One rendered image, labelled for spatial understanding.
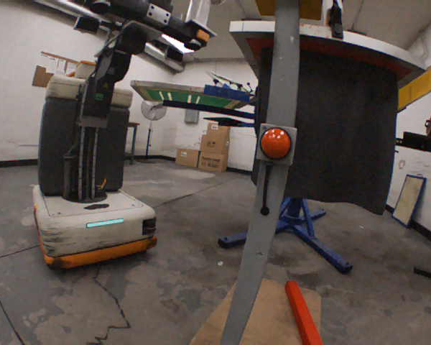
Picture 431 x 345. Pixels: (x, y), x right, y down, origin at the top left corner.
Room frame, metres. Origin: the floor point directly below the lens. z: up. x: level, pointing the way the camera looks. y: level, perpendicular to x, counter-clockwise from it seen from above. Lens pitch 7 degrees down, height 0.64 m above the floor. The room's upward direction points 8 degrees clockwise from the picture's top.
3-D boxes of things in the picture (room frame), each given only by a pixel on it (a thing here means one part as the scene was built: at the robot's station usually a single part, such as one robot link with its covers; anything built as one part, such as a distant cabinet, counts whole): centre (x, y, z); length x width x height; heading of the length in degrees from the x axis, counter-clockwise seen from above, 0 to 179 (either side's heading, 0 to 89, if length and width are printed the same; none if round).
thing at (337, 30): (0.41, -0.25, 0.99); 0.03 x 0.03 x 0.07; 70
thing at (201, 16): (0.86, 0.19, 1.21); 0.16 x 0.13 x 0.15; 53
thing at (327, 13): (0.44, -0.26, 1.09); 0.10 x 0.07 x 0.11; 160
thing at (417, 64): (0.79, -0.39, 0.97); 0.79 x 0.58 x 0.04; 160
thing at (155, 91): (1.63, 0.14, 1.05); 1.08 x 0.61 x 0.23; 100
